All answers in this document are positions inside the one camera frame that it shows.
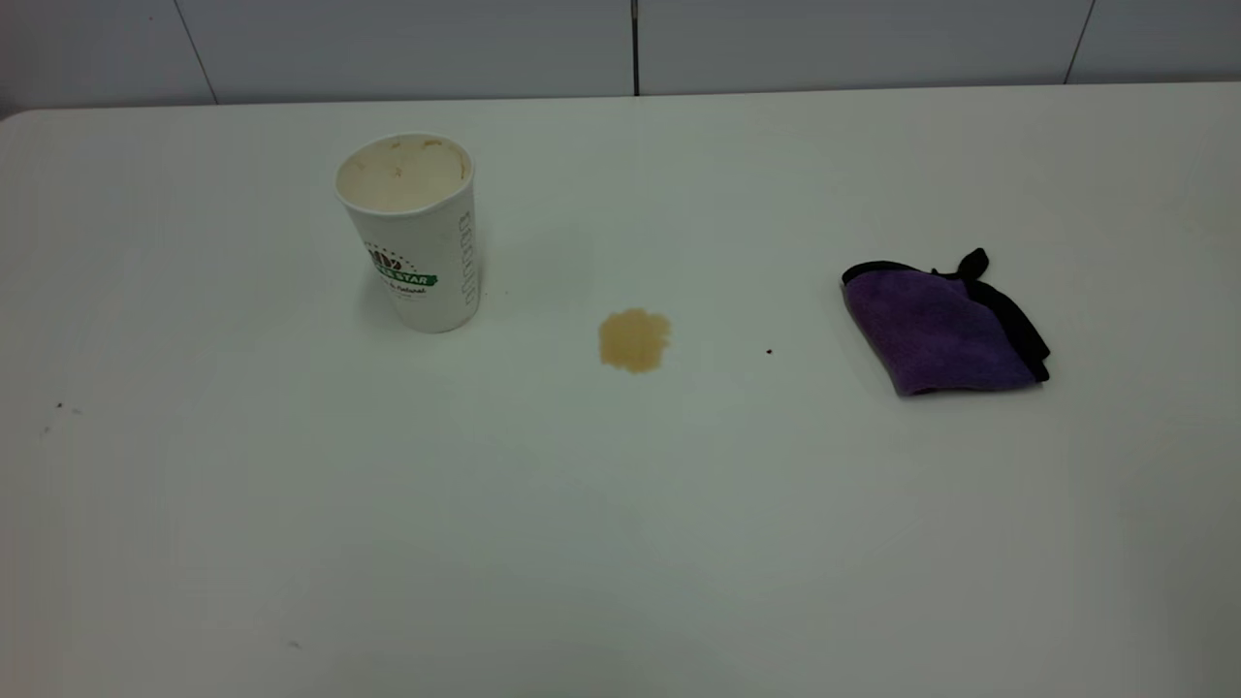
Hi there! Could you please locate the white paper coffee cup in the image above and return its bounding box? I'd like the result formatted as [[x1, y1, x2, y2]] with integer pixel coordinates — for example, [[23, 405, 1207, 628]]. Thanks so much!
[[334, 132, 480, 334]]

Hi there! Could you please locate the purple cloth with black trim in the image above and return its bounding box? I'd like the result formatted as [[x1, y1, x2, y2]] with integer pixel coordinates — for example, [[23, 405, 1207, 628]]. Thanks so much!
[[840, 248, 1052, 398]]

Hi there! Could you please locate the brown coffee spill stain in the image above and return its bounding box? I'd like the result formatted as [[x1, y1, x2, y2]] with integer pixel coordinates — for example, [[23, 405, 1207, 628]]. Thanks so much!
[[598, 307, 672, 373]]

